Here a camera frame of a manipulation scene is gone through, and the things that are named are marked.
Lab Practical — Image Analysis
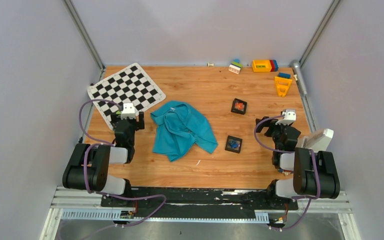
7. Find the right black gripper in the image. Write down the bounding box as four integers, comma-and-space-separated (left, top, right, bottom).
255, 116, 291, 150

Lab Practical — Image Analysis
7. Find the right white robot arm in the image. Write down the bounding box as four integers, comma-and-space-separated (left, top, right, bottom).
254, 116, 341, 209

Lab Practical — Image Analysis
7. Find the red blue block pair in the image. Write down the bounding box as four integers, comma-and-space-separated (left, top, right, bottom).
269, 59, 279, 72

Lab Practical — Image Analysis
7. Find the orange brooch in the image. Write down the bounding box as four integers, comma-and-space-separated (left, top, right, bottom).
234, 102, 245, 111

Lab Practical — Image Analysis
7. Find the yellow toy box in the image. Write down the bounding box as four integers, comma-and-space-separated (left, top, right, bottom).
251, 59, 273, 73

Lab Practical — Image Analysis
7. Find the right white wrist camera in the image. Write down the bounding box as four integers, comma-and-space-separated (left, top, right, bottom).
276, 109, 297, 126

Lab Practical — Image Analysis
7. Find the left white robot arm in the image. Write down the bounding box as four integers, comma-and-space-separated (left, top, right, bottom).
62, 111, 145, 207

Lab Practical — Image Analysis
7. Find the black white checkerboard mat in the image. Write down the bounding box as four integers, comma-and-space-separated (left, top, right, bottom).
86, 62, 166, 130

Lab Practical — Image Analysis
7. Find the white tilted device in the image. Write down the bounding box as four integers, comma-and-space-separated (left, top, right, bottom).
296, 128, 334, 152

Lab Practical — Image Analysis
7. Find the black hinged display case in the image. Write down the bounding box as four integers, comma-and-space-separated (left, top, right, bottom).
230, 98, 247, 115

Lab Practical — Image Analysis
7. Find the white green blue block stack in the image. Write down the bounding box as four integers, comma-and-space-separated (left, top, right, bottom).
228, 58, 243, 75

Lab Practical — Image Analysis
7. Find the teal t-shirt garment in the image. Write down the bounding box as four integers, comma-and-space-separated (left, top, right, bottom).
150, 100, 218, 162

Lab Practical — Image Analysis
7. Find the yellow triangular toy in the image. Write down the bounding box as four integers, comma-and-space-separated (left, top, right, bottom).
274, 76, 293, 97

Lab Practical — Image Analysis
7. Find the blue flat block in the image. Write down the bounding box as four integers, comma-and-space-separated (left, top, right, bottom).
277, 72, 291, 79

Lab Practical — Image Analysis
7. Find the white slotted cable duct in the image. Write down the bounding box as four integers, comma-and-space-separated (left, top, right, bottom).
60, 209, 270, 224

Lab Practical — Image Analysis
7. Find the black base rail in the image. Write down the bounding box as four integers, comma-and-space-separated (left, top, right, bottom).
100, 186, 298, 217

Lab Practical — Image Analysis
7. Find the grey metal cylinder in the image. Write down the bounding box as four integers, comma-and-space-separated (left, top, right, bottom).
290, 60, 308, 96

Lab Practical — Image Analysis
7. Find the black square display case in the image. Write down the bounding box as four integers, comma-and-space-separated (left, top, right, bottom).
224, 135, 243, 154

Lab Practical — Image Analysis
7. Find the round blue badge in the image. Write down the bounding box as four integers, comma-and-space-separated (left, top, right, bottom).
228, 140, 240, 149

